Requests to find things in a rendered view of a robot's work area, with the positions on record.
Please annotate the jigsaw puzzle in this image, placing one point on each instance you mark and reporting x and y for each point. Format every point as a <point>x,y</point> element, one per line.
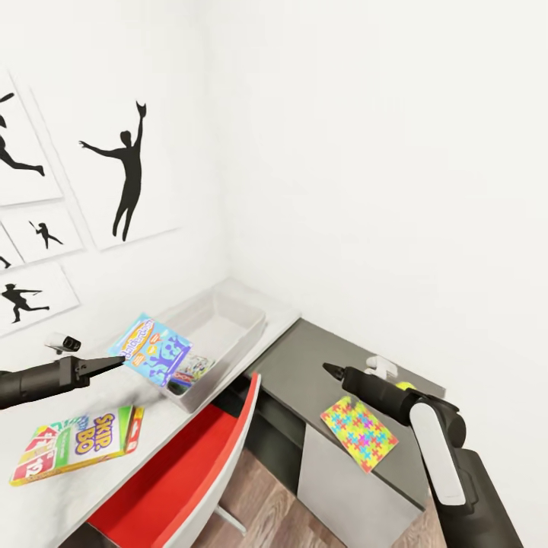
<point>364,437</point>

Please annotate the board game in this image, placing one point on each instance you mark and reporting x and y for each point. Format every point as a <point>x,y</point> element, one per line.
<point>151,349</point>
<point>78,442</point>
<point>190,370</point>

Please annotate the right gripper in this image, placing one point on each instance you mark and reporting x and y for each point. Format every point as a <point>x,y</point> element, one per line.
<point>366,387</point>

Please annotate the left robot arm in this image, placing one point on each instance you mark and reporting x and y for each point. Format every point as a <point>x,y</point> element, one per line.
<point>65,373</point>

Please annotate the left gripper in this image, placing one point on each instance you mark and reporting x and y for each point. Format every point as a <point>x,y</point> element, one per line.
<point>55,378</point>

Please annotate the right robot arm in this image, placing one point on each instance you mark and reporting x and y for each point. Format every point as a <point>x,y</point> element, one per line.
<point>469,508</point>

